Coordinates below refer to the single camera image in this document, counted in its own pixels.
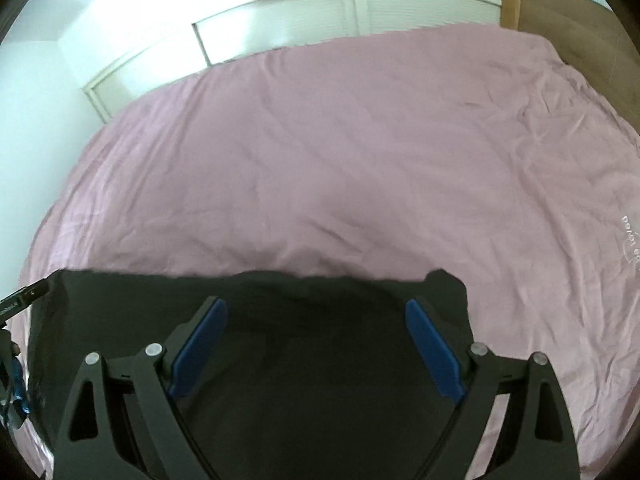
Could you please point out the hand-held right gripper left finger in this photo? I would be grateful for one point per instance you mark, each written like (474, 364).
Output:
(200, 347)

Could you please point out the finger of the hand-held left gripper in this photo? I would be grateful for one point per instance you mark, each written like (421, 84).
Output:
(22, 297)

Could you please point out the wooden headboard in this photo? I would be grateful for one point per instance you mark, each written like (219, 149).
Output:
(565, 20)

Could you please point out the white louvered wardrobe doors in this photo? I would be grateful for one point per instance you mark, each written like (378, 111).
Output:
(300, 20)

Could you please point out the black hooded puffer jacket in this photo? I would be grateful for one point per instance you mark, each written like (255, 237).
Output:
(320, 360)

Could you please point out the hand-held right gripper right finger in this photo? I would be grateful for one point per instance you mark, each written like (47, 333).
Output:
(432, 347)

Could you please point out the pink bed sheet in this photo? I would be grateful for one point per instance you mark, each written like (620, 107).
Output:
(325, 160)

